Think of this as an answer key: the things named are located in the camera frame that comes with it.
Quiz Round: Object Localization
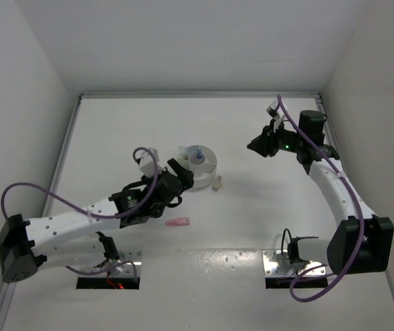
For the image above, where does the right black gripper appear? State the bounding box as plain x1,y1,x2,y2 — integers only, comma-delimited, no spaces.
247,119,304,158

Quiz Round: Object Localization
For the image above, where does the blue highlighter marker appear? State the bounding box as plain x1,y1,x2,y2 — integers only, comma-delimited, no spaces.
178,146,191,159

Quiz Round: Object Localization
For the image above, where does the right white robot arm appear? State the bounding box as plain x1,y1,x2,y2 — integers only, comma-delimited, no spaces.
247,108,394,274

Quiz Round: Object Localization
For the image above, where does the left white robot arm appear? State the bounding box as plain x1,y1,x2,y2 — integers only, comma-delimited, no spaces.
0,159,194,283

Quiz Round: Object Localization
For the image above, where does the white round divided organizer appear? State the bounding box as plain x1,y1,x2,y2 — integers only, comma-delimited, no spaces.
176,145,218,190

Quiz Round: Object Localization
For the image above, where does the pink highlighter marker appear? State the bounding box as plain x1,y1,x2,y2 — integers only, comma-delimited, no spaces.
165,217,190,227

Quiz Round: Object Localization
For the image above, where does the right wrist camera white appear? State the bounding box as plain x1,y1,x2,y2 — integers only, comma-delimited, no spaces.
266,99,287,131

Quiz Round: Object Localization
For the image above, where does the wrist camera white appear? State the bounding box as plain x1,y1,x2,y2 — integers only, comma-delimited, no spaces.
138,148,163,178
266,99,287,131

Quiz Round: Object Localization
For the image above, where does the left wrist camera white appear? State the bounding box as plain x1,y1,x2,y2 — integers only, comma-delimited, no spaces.
138,148,163,178

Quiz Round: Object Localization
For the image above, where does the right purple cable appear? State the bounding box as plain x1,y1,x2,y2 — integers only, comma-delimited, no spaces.
277,94,365,303

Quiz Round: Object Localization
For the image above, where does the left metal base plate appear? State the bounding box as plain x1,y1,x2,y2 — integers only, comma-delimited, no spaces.
78,250,143,279

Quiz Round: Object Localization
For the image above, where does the metal base plate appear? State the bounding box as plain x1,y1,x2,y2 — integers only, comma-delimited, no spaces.
262,249,326,278
78,250,143,279

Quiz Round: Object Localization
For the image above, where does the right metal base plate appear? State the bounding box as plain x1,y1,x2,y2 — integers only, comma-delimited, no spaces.
262,249,326,278

